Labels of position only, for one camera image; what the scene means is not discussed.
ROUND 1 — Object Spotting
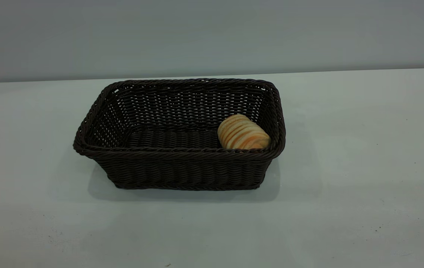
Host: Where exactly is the dark brown woven basket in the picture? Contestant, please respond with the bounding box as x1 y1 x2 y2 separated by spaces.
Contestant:
73 78 286 191

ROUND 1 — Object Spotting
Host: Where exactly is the striped orange bread roll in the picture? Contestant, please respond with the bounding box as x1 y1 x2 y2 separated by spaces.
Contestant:
217 114 272 150

